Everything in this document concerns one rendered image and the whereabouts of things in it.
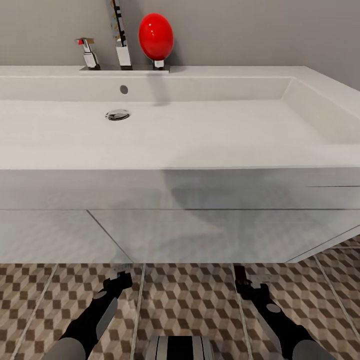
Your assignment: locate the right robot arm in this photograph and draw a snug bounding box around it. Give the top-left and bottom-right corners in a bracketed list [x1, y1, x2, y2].
[235, 274, 338, 360]

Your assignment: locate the mousetrap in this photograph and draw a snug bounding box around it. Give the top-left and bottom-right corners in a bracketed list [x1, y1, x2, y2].
[234, 266, 249, 285]

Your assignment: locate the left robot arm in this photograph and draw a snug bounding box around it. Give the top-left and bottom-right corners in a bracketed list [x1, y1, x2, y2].
[40, 263, 134, 360]

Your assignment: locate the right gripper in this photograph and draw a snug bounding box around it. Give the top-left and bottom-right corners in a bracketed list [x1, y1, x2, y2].
[235, 280, 270, 306]

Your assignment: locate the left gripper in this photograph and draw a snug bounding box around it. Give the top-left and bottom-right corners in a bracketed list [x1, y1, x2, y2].
[103, 272, 133, 292]

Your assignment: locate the robot trunk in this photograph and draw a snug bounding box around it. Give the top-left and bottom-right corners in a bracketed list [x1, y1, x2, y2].
[145, 336, 215, 360]

